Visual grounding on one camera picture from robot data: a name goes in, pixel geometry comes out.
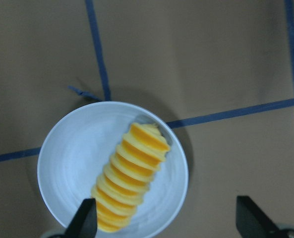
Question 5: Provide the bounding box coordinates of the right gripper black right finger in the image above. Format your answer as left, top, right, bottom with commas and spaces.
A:
236, 196, 279, 238

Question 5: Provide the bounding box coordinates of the blue plate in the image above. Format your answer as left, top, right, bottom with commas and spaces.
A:
37, 101, 189, 238

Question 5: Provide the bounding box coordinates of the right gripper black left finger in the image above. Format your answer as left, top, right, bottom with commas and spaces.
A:
63, 198, 98, 238

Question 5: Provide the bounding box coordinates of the yellow ridged bread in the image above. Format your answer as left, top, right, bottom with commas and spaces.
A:
91, 122, 171, 233

